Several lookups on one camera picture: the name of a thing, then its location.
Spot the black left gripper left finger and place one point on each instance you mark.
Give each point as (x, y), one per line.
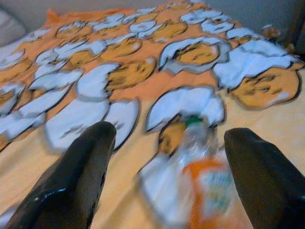
(71, 181)

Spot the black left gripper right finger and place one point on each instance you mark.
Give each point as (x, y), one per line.
(269, 181)

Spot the beige plush toy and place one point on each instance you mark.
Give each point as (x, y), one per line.
(9, 28)

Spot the clear plastic bottle orange label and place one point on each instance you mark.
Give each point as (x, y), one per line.
(207, 181)

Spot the orange cartoon print blanket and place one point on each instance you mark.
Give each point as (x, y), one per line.
(152, 81)

